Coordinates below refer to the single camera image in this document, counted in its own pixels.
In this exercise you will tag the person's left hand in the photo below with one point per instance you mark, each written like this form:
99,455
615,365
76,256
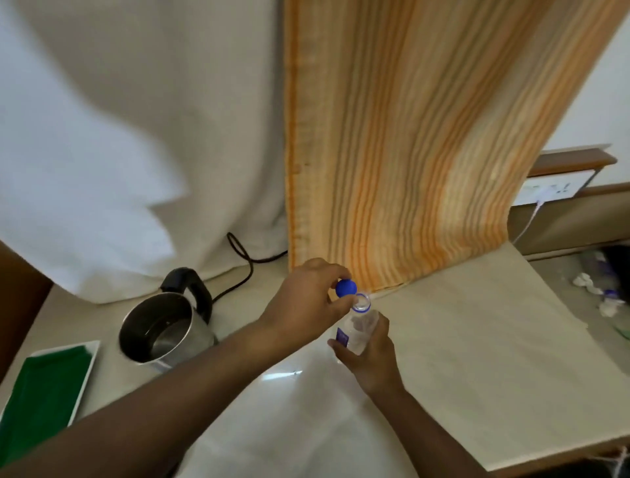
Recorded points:
295,310

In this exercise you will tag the person's right hand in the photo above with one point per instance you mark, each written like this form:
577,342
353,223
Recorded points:
376,367

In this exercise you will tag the person's right thumb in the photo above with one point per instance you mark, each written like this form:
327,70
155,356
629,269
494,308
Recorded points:
342,350

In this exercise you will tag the person's left thumb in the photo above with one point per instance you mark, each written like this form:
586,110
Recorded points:
343,306

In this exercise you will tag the clear plastic water bottle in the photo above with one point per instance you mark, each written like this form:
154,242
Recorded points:
358,325

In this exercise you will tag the person's right forearm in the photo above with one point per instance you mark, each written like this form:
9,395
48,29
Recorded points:
428,438

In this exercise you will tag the person's left forearm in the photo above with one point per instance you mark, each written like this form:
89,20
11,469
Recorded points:
147,408

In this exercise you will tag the orange striped curtain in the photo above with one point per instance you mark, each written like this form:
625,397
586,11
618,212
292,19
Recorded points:
418,138

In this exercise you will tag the white power socket strip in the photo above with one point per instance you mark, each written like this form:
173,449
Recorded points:
551,188

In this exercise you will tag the crumpled white tissue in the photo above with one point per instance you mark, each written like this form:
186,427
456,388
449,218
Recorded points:
585,283

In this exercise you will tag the beige wooden panel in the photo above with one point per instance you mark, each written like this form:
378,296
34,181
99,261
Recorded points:
576,221

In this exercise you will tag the white rectangular tray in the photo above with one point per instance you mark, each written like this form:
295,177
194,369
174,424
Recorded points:
87,364

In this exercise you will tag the small white bottle blue cap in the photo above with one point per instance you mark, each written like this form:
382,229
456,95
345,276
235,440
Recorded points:
610,303

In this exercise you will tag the wooden shelf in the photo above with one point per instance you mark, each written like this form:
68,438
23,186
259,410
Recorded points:
571,161

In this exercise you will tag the white curtain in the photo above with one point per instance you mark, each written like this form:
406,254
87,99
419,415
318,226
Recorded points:
123,147

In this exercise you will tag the dark bag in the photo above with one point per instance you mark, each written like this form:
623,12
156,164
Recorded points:
619,266

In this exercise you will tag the brown wooden furniture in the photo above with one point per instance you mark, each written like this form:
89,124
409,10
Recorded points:
17,305

